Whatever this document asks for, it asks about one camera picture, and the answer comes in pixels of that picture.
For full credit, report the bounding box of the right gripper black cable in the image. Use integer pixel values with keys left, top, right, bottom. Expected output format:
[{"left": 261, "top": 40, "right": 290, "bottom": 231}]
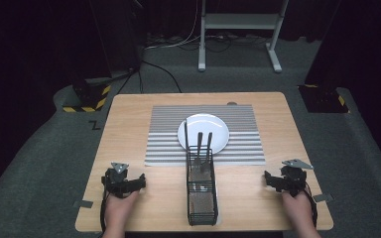
[{"left": 305, "top": 181, "right": 318, "bottom": 230}]

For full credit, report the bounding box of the silver fork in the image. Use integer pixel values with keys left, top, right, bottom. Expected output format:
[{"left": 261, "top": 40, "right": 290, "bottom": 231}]
[{"left": 192, "top": 131, "right": 204, "bottom": 170}]

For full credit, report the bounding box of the grey striped placemat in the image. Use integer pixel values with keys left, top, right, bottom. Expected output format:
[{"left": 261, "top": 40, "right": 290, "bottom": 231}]
[{"left": 144, "top": 104, "right": 267, "bottom": 168}]

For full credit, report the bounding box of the white round plate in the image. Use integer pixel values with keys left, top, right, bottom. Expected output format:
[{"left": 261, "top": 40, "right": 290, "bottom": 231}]
[{"left": 177, "top": 113, "right": 231, "bottom": 156}]

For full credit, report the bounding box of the black upright panel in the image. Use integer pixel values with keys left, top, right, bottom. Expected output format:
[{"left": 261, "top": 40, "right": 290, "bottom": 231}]
[{"left": 88, "top": 0, "right": 144, "bottom": 79}]

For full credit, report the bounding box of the white metal stand frame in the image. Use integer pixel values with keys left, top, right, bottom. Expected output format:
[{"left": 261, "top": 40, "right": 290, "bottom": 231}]
[{"left": 196, "top": 0, "right": 291, "bottom": 74}]

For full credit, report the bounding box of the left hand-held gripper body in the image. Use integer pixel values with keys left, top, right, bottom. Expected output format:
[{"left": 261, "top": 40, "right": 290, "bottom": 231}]
[{"left": 100, "top": 161, "right": 137, "bottom": 199}]

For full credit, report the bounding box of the black floor cable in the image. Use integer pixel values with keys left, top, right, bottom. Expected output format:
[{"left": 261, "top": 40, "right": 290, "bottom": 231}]
[{"left": 141, "top": 59, "right": 184, "bottom": 94}]

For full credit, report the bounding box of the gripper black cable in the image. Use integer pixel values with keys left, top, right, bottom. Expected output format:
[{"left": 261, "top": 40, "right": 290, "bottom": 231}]
[
  {"left": 99, "top": 191, "right": 109, "bottom": 234},
  {"left": 305, "top": 181, "right": 318, "bottom": 230}
]

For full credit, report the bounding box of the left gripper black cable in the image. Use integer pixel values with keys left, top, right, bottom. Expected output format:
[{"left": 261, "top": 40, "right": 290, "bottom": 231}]
[{"left": 99, "top": 191, "right": 109, "bottom": 234}]

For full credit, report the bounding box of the grey tape piece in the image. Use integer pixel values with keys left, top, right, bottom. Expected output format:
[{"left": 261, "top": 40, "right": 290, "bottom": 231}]
[
  {"left": 71, "top": 199, "right": 94, "bottom": 209},
  {"left": 312, "top": 192, "right": 334, "bottom": 203}
]

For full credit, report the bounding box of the person's left hand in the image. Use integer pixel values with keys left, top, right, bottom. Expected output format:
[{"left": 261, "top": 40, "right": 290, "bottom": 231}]
[{"left": 103, "top": 190, "right": 141, "bottom": 226}]

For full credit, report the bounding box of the white floor cable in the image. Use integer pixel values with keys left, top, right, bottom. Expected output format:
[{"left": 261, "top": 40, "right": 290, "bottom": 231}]
[{"left": 144, "top": 0, "right": 202, "bottom": 52}]

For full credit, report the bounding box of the person's right hand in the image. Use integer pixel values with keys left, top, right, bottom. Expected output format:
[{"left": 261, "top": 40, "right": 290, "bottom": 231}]
[{"left": 280, "top": 189, "right": 313, "bottom": 226}]

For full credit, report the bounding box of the black base with hazard tape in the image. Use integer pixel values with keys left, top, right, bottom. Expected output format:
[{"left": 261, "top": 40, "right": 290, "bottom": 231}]
[
  {"left": 297, "top": 83, "right": 350, "bottom": 114},
  {"left": 62, "top": 76, "right": 112, "bottom": 114}
]

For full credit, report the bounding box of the black wire cutlery basket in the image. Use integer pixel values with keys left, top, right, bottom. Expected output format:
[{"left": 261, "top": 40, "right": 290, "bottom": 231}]
[{"left": 186, "top": 145, "right": 219, "bottom": 227}]

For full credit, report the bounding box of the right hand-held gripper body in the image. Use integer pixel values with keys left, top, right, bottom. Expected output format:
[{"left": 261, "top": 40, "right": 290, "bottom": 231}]
[{"left": 276, "top": 158, "right": 315, "bottom": 198}]

